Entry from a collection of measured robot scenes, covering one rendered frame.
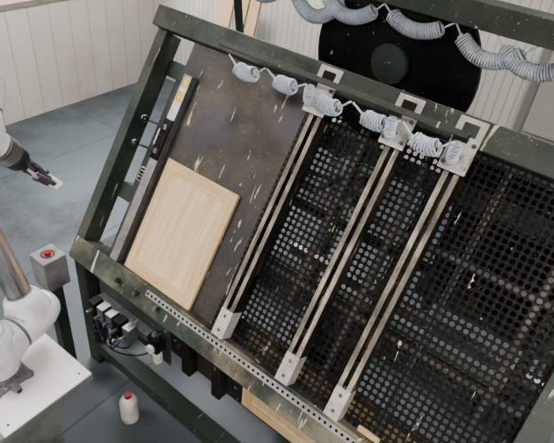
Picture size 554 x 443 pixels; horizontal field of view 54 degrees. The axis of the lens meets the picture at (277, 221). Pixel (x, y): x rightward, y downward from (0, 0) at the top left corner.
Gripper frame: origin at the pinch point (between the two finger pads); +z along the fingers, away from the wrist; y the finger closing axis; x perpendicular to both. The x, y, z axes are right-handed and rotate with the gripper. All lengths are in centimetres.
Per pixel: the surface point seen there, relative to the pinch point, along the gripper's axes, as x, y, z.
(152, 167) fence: -24, 29, 70
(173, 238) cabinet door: -9, -2, 78
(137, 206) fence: -6, 24, 76
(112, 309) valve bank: 36, -2, 87
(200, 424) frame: 49, -59, 136
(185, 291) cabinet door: 3, -24, 82
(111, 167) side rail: -9, 49, 74
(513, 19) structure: -160, -56, 39
